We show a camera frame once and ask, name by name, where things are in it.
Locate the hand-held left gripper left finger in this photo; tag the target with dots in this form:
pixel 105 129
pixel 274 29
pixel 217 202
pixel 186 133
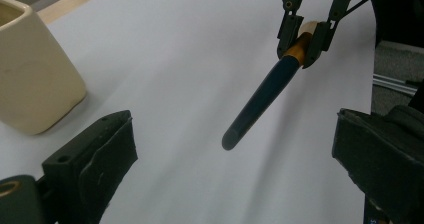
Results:
pixel 90 164

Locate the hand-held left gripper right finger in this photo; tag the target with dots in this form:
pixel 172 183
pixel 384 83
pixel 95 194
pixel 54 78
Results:
pixel 383 157

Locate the small-headed makeup brush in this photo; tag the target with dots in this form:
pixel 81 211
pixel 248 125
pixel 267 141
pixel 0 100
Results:
pixel 263 94

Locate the cream square cup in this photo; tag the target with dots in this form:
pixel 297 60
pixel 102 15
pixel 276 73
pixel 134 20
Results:
pixel 36 77

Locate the black curtain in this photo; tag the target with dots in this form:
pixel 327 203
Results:
pixel 400 14

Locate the white table sheet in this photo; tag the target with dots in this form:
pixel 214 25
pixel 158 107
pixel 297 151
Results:
pixel 186 67

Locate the aluminium floor rail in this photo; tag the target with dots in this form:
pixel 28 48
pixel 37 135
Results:
pixel 393 83

